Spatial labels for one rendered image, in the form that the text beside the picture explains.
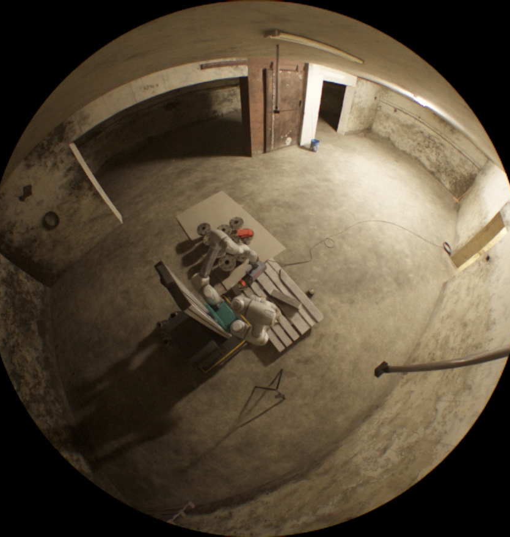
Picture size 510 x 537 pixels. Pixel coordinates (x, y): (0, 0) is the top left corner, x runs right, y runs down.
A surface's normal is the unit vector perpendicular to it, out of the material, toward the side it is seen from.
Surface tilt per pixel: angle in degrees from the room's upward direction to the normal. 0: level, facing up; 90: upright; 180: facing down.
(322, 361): 0
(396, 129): 90
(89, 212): 90
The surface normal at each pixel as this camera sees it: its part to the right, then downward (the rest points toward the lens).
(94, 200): 0.59, 0.71
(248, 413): -0.03, -0.46
